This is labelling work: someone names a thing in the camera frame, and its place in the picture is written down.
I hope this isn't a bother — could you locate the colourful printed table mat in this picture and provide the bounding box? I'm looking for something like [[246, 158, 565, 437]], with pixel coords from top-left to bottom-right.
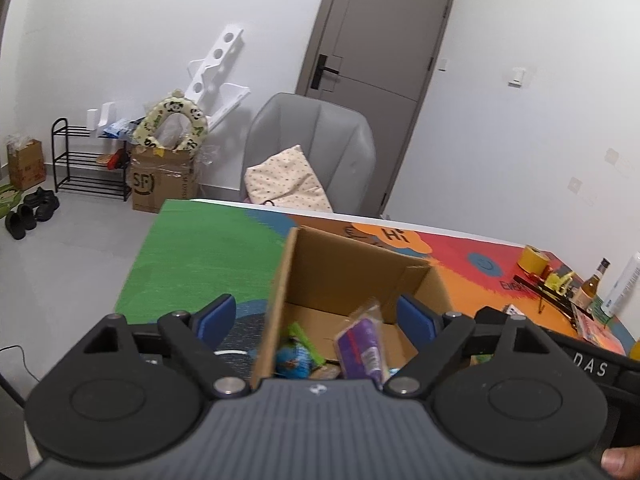
[[115, 199, 640, 361]]

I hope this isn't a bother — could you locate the bright green snack packet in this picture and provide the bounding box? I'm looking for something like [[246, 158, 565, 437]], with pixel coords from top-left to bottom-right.
[[287, 321, 326, 366]]

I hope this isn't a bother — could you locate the grey chair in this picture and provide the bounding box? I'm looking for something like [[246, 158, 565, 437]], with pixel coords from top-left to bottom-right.
[[240, 92, 377, 218]]

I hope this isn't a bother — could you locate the black clothes hanger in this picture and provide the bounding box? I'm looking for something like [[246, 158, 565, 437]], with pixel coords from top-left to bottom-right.
[[512, 274, 581, 318]]

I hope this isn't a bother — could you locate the red shoe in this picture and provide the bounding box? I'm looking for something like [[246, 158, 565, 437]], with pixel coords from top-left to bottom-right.
[[95, 150, 128, 171]]

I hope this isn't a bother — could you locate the yellow tape roll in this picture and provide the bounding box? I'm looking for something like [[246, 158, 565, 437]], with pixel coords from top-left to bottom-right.
[[517, 245, 549, 273]]

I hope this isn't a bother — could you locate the cream dotted cushion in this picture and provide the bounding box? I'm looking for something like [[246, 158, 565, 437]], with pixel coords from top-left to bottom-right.
[[243, 145, 334, 213]]

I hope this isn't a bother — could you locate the long purple snack packet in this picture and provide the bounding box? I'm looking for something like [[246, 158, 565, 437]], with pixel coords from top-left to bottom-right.
[[334, 301, 396, 381]]

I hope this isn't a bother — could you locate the yellow toy on tray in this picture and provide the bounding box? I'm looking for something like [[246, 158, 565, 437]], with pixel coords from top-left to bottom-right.
[[547, 269, 577, 295]]

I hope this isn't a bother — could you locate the white spray bottle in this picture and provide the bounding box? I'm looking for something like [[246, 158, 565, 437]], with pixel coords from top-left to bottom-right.
[[601, 252, 640, 317]]

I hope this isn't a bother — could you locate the red booklet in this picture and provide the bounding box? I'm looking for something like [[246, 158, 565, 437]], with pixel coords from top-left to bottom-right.
[[572, 305, 626, 356]]

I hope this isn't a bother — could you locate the small brown cardboard box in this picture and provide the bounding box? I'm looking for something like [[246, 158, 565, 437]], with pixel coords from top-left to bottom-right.
[[7, 137, 47, 192]]

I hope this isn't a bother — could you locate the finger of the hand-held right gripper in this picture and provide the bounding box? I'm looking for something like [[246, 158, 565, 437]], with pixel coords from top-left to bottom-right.
[[473, 306, 513, 335]]

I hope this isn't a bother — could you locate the taped brown cardboard box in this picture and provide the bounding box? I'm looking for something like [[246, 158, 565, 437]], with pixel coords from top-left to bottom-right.
[[130, 145, 201, 213]]

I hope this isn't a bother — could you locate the white plastic bracket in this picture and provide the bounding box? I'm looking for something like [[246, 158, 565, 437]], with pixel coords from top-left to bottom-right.
[[87, 102, 123, 133]]

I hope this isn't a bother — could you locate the black shoe rack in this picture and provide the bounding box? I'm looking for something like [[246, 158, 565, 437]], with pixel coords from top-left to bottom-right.
[[50, 117, 133, 202]]

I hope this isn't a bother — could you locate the white plastic rack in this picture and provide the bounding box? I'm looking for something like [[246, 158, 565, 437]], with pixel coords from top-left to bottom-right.
[[186, 24, 251, 133]]

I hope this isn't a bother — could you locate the blue plastic packet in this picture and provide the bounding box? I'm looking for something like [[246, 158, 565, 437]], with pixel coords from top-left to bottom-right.
[[102, 119, 138, 138]]

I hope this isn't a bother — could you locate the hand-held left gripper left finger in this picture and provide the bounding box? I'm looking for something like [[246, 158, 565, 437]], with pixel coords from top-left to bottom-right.
[[82, 294, 249, 400]]

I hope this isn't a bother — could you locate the black door handle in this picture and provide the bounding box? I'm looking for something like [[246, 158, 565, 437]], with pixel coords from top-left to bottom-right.
[[310, 54, 343, 92]]

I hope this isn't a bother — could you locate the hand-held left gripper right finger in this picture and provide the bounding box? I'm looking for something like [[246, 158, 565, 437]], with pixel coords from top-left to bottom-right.
[[382, 294, 558, 400]]

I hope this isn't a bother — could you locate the green floor mat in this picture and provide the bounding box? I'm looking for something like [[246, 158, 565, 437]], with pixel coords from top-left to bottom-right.
[[0, 182, 26, 221]]

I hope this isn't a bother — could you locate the brown glass bottle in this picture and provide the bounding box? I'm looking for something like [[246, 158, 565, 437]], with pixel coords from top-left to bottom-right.
[[570, 258, 612, 311]]

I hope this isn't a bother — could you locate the grey door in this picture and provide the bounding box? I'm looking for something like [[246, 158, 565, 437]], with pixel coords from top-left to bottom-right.
[[296, 0, 458, 218]]

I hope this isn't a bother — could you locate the panda print swim ring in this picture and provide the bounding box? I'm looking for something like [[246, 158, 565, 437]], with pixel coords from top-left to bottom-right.
[[132, 89, 210, 153]]

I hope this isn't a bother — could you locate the person's right hand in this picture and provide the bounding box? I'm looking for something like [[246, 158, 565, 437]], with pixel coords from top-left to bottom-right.
[[600, 444, 640, 478]]

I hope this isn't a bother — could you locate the black cable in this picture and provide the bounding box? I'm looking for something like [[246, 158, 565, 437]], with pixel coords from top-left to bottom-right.
[[0, 345, 43, 386]]

